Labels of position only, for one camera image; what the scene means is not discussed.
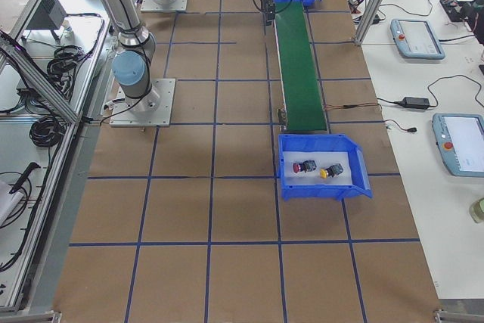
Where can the teach pendant upper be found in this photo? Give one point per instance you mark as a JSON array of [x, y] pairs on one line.
[[416, 39]]

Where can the yellow mushroom push button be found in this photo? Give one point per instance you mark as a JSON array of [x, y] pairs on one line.
[[331, 171]]

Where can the teach pendant lower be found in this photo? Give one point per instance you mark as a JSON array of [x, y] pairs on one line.
[[459, 139]]

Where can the green conveyor belt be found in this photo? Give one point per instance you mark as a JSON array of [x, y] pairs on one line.
[[303, 109]]

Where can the blue plastic bin right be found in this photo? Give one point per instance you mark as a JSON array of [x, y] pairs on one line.
[[326, 143]]

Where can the teach pendant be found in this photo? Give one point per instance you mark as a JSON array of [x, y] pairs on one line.
[[416, 39], [459, 139]]

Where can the black power brick on desk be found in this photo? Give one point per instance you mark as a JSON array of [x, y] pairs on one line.
[[414, 103]]

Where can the red mushroom push button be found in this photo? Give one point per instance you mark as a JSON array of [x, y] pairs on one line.
[[305, 166]]

